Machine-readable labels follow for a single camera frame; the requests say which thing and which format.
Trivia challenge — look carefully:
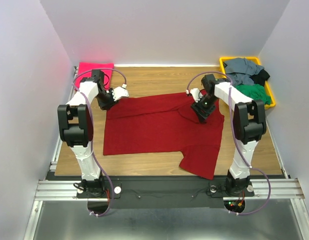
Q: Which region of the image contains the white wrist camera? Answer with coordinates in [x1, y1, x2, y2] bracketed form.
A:
[185, 88, 203, 103]
[111, 83, 129, 102]

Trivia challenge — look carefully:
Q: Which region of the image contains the folded pink t shirt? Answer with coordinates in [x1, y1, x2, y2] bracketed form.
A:
[75, 62, 114, 89]

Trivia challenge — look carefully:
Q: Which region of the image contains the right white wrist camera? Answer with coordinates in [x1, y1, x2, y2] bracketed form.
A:
[185, 88, 203, 103]

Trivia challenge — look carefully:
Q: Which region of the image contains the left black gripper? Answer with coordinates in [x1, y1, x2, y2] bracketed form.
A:
[95, 88, 120, 111]

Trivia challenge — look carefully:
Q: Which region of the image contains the aluminium frame rail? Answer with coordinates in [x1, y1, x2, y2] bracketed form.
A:
[23, 152, 305, 240]

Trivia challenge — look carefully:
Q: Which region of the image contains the yellow plastic bin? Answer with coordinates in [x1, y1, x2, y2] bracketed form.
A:
[219, 56, 276, 109]

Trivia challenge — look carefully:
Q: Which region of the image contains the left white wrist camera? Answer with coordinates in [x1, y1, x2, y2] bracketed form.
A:
[111, 83, 129, 102]

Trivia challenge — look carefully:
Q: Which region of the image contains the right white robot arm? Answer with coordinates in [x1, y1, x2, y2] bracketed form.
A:
[185, 71, 267, 195]

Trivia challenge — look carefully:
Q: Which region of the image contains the grey t shirt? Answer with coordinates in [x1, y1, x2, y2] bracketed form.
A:
[223, 58, 264, 87]

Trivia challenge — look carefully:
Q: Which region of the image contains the black t shirt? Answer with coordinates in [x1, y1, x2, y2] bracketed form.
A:
[250, 69, 270, 87]

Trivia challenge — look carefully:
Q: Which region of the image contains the dark red t shirt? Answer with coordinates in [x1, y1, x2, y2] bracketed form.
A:
[103, 92, 225, 180]

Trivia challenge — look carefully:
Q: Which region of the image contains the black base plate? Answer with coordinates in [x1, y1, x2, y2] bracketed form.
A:
[74, 176, 254, 212]

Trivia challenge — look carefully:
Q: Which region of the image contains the green t shirt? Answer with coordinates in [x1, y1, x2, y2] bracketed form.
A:
[235, 84, 271, 105]

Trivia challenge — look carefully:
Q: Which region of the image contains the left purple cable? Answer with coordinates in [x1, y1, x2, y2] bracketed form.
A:
[71, 68, 128, 218]

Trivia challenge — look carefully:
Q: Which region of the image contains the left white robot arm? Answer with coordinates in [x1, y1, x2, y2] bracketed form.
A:
[57, 69, 117, 198]

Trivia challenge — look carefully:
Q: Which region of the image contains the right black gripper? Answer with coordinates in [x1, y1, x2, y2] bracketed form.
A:
[190, 94, 218, 123]

